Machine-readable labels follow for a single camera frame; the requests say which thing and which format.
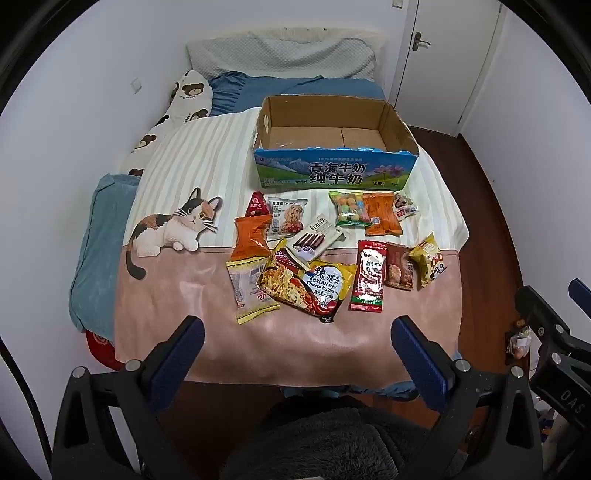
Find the yellow panda snack packet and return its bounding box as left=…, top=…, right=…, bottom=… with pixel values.
left=409, top=233, right=447, bottom=288

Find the brown cookie packet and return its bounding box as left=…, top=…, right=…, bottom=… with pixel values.
left=385, top=243, right=414, bottom=291

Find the red crown snack packet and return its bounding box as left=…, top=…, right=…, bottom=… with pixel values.
left=349, top=240, right=387, bottom=313

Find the small clear snack packet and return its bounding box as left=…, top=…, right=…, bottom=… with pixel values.
left=394, top=192, right=419, bottom=221

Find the clear yellow-edged snack packet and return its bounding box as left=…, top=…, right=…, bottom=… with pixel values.
left=226, top=257, right=280, bottom=325

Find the Korean cheese noodle packet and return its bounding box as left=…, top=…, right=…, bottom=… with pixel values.
left=259, top=240, right=356, bottom=323

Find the colourful candy balls packet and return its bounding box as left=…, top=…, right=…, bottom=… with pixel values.
left=329, top=191, right=370, bottom=228

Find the chocolate wafer stick packet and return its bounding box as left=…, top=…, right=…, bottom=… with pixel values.
left=286, top=214, right=346, bottom=268

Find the orange crinkled snack packet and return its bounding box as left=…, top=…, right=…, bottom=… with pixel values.
left=230, top=214, right=273, bottom=261

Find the cranberry oat cookie packet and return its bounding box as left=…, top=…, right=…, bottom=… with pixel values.
left=266, top=196, right=308, bottom=241

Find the small red snack packet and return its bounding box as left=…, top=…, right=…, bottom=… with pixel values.
left=245, top=191, right=273, bottom=217

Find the red object under bed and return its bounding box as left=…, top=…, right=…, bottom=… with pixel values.
left=84, top=331, right=124, bottom=371

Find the dark fuzzy clothing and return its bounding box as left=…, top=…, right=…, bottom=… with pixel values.
left=221, top=396, right=429, bottom=479

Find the teal folded blanket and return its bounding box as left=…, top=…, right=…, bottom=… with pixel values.
left=69, top=174, right=140, bottom=342

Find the cat print striped blanket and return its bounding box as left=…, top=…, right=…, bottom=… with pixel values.
left=113, top=95, right=469, bottom=389

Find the white door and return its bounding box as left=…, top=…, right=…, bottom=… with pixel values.
left=391, top=0, right=502, bottom=136

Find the milk carton cardboard box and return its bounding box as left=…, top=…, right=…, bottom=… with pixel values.
left=252, top=95, right=420, bottom=191

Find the bear print long pillow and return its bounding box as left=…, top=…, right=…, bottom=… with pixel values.
left=121, top=70, right=213, bottom=173

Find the blue bed sheet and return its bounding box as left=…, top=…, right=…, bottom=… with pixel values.
left=209, top=71, right=386, bottom=116

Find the black cable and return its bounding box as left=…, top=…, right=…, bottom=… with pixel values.
left=0, top=338, right=54, bottom=480

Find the metal door handle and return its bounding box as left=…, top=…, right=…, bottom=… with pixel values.
left=412, top=31, right=431, bottom=51

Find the white wall switch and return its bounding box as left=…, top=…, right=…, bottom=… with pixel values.
left=130, top=78, right=142, bottom=94

